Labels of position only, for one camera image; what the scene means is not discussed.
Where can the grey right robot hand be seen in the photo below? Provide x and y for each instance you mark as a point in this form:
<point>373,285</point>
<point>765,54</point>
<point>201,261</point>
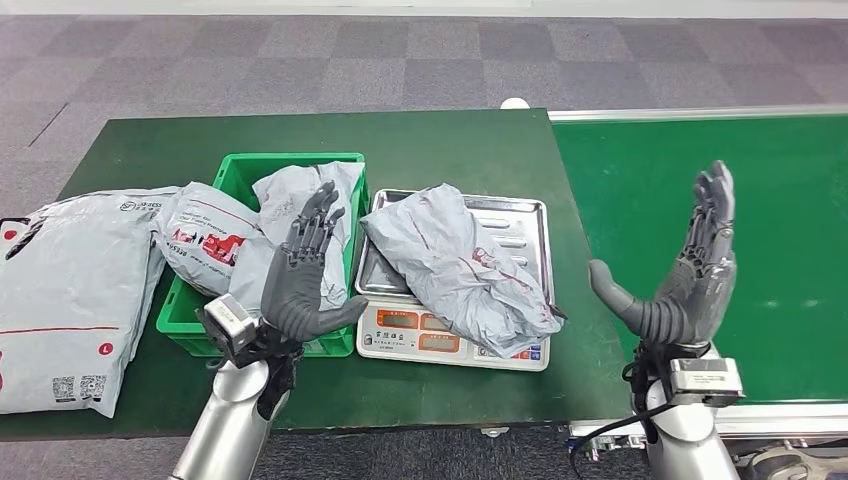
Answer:
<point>689,305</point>

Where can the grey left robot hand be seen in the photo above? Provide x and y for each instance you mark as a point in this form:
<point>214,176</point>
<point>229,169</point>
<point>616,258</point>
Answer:
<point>298,298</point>

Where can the grey parcel thin red line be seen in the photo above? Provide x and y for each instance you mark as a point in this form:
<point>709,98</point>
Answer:
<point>285,192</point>

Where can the grey parcel bold red print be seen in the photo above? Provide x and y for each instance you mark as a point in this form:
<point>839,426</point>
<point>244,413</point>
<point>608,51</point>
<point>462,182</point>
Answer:
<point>199,232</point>

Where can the pale grey parcel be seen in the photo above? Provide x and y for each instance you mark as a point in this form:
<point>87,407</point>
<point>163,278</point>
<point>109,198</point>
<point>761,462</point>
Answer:
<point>450,265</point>

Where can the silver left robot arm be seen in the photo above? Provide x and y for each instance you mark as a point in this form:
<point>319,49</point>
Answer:
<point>232,417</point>

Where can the green plastic crate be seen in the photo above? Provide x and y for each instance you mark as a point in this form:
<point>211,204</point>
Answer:
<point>331,344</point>

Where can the white electronic scale steel tray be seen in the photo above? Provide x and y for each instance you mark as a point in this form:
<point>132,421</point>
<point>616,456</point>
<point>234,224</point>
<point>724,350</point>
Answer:
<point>517,225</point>

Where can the large grey courier bag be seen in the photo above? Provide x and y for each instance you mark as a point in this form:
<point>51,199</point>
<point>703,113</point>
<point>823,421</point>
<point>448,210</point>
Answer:
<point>66,291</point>

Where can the white round table foot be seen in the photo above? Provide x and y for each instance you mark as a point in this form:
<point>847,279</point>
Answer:
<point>515,104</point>
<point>494,432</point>

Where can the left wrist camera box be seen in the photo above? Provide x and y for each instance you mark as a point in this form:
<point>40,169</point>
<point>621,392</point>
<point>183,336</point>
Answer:
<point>228,324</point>

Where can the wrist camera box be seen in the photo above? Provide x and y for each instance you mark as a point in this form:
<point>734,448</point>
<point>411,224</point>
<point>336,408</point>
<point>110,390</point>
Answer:
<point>228,324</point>
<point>705,381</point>

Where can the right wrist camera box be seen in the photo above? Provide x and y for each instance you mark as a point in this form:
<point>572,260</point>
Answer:
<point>705,381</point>

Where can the grey metal machine bracket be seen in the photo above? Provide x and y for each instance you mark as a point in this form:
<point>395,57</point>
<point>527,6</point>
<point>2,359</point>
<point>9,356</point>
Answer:
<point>795,464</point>

